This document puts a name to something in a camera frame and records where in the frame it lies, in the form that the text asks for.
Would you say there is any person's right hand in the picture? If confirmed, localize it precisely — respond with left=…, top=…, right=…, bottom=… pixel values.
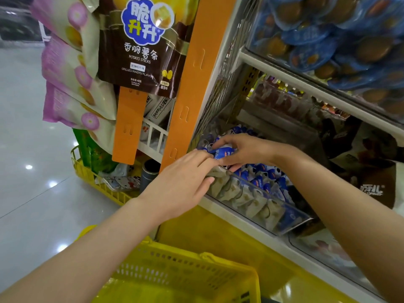
left=210, top=133, right=286, bottom=173

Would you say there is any person's left hand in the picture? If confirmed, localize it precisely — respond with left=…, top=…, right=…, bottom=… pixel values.
left=138, top=149, right=220, bottom=223

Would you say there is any small blue white snack packet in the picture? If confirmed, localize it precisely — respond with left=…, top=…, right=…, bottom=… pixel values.
left=213, top=146, right=235, bottom=160

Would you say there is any person's left forearm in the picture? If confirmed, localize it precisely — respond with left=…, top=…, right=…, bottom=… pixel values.
left=0, top=195, right=165, bottom=303

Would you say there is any person's right forearm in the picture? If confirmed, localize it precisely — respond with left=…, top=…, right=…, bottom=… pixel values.
left=275, top=144, right=404, bottom=303

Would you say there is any pile of blue white packets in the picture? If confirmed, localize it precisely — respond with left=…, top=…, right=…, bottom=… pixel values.
left=197, top=124, right=303, bottom=232

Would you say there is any clear plastic bin front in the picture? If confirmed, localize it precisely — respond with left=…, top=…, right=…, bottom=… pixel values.
left=206, top=165, right=313, bottom=236

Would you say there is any dark cylindrical cup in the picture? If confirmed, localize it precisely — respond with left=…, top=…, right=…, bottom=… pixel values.
left=140, top=159, right=161, bottom=193

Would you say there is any yellow shelf base panel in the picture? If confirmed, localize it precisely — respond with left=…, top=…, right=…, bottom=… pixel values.
left=156, top=205, right=359, bottom=303

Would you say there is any white cartoon cat item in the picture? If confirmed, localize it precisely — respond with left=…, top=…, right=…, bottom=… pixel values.
left=102, top=175, right=141, bottom=192

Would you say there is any row of colourful small packets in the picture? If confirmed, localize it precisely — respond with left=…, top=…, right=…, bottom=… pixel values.
left=249, top=74, right=351, bottom=122

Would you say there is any yellow plastic shopping basket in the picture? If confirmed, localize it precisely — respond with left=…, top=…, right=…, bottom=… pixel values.
left=76, top=225, right=262, bottom=303

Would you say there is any white printed box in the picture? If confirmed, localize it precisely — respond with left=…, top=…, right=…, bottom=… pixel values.
left=140, top=94, right=176, bottom=141

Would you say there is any long orange hanging strip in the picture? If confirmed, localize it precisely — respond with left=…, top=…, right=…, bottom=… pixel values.
left=159, top=0, right=238, bottom=172

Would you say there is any short orange hanging strip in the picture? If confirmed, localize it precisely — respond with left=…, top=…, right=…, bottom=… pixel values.
left=112, top=86, right=149, bottom=165

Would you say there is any green snack bag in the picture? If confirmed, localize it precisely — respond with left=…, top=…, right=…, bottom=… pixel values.
left=73, top=129, right=119, bottom=174

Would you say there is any pile of brown snack bags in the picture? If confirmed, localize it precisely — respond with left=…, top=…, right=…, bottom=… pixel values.
left=319, top=116, right=404, bottom=218

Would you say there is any pink cream snack bag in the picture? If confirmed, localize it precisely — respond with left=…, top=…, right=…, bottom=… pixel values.
left=31, top=0, right=101, bottom=78
left=42, top=34, right=117, bottom=121
left=43, top=81, right=116, bottom=155

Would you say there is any brown potato stick bag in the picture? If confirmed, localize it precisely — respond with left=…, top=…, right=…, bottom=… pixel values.
left=97, top=0, right=200, bottom=99

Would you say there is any pile of blue egg packs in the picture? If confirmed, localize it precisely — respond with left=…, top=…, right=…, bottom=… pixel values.
left=247, top=0, right=404, bottom=116

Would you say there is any dark background display shelf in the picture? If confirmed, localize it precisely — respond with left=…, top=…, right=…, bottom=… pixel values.
left=0, top=0, right=51, bottom=48

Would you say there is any white wire rack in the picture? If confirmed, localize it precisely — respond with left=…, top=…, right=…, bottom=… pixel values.
left=138, top=118, right=169, bottom=164

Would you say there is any grey wire mesh divider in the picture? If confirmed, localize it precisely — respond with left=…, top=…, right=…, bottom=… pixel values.
left=189, top=0, right=262, bottom=152

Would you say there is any white metal shelf rail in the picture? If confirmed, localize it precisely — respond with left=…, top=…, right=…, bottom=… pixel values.
left=238, top=48, right=404, bottom=138

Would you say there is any yellow wire floor rack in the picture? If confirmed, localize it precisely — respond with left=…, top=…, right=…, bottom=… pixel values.
left=71, top=146, right=141, bottom=207

